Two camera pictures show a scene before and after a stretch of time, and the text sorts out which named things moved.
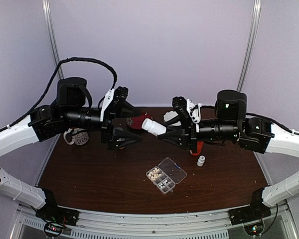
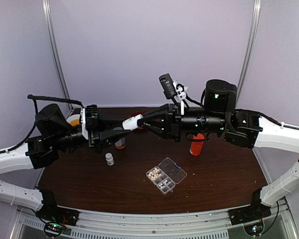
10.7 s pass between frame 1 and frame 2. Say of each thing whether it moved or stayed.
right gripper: moved
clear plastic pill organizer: stayed
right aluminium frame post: stayed
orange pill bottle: stayed
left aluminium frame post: stayed
